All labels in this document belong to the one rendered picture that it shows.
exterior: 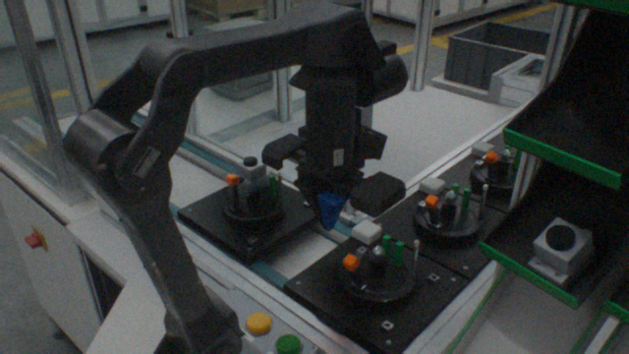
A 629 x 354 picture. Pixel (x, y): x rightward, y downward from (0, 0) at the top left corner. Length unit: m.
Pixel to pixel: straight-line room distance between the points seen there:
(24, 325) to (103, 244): 1.24
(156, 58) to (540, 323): 0.61
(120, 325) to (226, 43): 0.76
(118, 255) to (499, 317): 0.83
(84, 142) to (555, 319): 0.64
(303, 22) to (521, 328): 0.53
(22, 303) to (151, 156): 2.24
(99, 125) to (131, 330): 0.70
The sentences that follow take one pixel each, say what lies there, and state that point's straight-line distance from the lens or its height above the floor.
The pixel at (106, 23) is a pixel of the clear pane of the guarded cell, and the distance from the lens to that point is 1.99.
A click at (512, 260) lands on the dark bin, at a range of 0.69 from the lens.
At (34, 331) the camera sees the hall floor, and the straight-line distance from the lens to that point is 2.48.
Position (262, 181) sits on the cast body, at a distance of 1.12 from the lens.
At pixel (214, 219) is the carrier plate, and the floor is 0.97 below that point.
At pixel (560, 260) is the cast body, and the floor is 1.25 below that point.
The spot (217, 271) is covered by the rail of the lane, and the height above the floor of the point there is 0.96.
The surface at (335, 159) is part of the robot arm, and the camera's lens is 0.59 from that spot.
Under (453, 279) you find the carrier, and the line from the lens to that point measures 1.01.
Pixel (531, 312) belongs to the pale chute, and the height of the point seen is 1.08.
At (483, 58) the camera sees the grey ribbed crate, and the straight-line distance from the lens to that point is 2.83.
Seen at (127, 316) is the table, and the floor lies 0.86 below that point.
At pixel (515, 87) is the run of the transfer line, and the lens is 2.03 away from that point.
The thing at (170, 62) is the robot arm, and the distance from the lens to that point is 0.43.
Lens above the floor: 1.63
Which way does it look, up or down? 32 degrees down
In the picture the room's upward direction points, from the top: straight up
